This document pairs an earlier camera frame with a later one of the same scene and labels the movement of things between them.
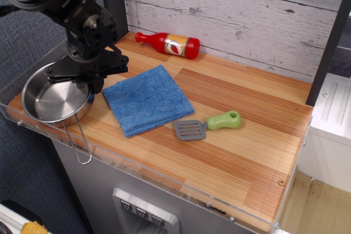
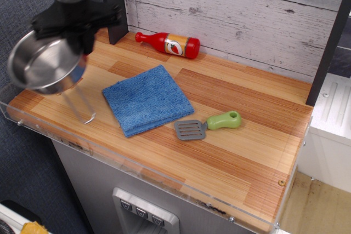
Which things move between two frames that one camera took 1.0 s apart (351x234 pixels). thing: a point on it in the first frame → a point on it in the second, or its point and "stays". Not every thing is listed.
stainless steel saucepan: (60, 103) → (51, 65)
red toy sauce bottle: (172, 44) stays
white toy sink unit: (325, 155) stays
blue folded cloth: (147, 101) stays
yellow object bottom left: (33, 228) stays
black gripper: (88, 61) → (81, 18)
